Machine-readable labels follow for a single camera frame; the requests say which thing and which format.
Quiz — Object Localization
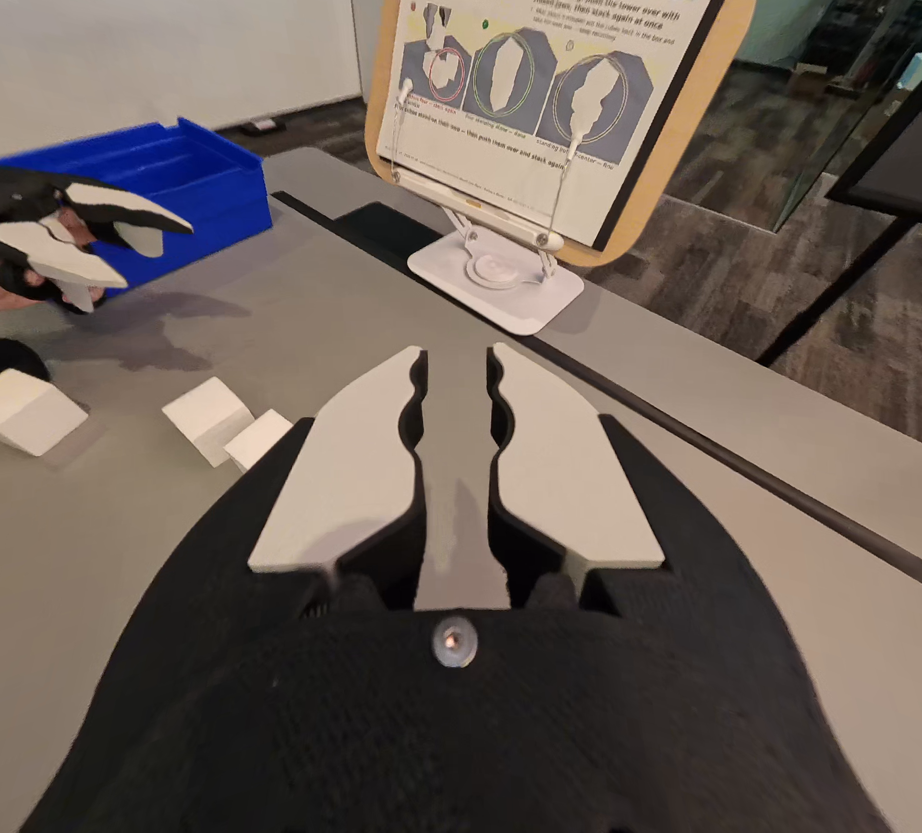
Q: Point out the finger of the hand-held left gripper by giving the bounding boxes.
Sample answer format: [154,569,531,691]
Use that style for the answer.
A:
[61,183,194,259]
[0,220,129,313]

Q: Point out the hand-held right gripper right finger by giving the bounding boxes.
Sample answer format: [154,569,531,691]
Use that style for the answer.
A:
[487,343,666,609]

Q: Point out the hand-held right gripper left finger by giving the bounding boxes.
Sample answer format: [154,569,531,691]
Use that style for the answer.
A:
[248,345,428,609]

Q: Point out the white foam cube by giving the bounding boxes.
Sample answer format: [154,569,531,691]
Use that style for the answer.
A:
[224,408,294,474]
[0,368,89,458]
[161,376,255,468]

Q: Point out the person's left hand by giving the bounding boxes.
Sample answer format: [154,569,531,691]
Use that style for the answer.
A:
[60,208,99,252]

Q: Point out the blue plastic bin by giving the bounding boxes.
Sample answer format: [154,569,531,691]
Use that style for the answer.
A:
[0,117,274,291]

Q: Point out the black mesh wrist rest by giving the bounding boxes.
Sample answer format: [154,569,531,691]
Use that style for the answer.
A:
[0,337,53,383]

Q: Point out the white document stand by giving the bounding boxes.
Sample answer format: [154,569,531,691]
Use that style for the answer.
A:
[389,78,584,335]

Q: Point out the printed instruction sheet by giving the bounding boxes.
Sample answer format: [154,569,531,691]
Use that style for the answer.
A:
[376,0,761,250]

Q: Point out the wooden document board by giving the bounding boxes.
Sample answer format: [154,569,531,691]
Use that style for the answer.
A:
[365,0,759,269]

